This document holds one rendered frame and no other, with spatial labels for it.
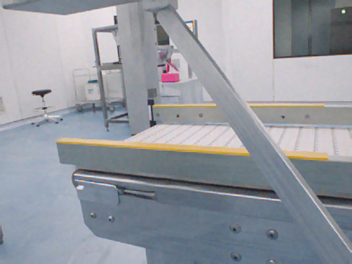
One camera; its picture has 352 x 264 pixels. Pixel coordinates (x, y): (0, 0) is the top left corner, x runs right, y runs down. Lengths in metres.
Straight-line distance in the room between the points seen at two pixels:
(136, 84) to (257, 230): 0.45
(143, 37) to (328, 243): 0.56
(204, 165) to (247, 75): 5.38
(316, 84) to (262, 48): 1.10
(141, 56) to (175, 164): 0.38
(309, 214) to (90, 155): 0.28
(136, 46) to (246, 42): 5.04
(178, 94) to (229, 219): 2.72
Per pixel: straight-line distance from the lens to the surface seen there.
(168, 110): 0.64
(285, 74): 5.56
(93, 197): 0.43
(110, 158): 0.39
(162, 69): 3.39
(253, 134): 0.23
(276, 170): 0.22
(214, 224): 0.36
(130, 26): 0.69
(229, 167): 0.32
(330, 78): 5.52
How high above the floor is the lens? 1.01
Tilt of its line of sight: 14 degrees down
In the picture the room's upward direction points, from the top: 5 degrees counter-clockwise
